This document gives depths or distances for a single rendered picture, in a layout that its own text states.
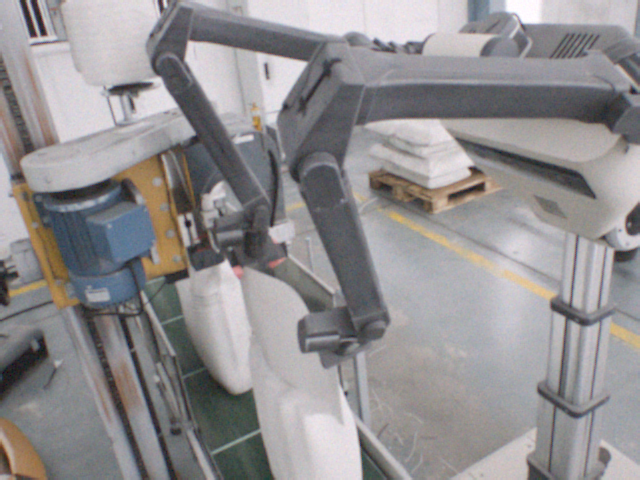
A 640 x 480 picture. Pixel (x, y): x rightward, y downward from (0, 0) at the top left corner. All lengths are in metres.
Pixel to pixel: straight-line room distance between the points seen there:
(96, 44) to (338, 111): 0.70
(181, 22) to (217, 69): 4.63
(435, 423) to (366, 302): 1.60
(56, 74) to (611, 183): 3.57
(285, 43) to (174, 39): 0.20
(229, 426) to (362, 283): 1.22
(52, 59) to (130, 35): 2.93
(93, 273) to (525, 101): 0.91
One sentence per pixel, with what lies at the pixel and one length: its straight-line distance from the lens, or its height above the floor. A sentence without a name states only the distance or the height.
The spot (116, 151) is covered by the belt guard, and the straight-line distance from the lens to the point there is 1.17.
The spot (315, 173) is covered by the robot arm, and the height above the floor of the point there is 1.50.
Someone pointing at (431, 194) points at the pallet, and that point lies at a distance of 4.11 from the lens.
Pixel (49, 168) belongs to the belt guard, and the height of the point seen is 1.41.
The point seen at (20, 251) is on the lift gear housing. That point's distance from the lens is 1.46.
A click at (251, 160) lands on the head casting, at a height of 1.26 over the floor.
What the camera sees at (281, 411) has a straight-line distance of 1.32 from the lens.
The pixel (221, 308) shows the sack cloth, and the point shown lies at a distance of 1.86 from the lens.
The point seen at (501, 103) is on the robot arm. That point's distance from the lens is 0.61.
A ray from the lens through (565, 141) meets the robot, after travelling 0.95.
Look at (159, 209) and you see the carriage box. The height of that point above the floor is 1.20.
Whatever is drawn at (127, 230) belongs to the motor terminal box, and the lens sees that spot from 1.13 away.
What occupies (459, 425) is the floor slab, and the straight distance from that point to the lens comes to 2.38.
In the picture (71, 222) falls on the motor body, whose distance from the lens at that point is 1.19.
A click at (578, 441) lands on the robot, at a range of 1.55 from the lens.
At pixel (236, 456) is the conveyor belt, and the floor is 0.38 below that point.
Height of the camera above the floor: 1.68
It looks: 25 degrees down
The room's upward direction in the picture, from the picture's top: 7 degrees counter-clockwise
